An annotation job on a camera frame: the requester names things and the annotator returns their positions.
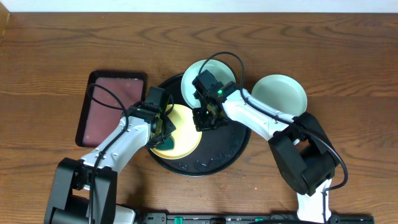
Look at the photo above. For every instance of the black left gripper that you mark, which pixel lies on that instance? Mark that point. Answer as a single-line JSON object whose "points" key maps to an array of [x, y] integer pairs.
{"points": [[168, 124]]}

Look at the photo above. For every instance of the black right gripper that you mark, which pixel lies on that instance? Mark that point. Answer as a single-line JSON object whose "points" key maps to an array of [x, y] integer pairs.
{"points": [[199, 125]]}

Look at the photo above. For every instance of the green sponge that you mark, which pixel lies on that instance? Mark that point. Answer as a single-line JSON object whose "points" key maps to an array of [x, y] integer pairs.
{"points": [[166, 145]]}

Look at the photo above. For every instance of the yellow plate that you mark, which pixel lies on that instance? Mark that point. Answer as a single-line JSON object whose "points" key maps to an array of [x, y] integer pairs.
{"points": [[186, 138]]}

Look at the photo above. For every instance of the light green plate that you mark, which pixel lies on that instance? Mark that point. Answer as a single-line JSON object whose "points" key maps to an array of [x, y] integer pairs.
{"points": [[282, 93], [220, 71]]}

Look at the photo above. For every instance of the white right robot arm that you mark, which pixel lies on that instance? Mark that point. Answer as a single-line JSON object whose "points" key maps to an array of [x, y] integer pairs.
{"points": [[304, 155]]}

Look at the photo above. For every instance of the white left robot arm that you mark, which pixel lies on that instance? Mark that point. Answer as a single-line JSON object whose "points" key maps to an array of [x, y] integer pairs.
{"points": [[84, 190]]}

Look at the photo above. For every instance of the round black tray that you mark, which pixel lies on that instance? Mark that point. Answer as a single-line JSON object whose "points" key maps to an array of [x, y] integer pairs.
{"points": [[217, 149]]}

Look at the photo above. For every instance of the black rectangular tray, red water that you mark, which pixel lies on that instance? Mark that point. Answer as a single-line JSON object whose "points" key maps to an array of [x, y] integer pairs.
{"points": [[100, 113]]}

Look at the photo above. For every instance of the light green plate, red streak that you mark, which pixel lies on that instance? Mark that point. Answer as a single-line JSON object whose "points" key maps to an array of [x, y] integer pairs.
{"points": [[220, 71]]}

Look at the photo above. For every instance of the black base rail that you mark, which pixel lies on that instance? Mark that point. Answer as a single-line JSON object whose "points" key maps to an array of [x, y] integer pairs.
{"points": [[163, 218]]}

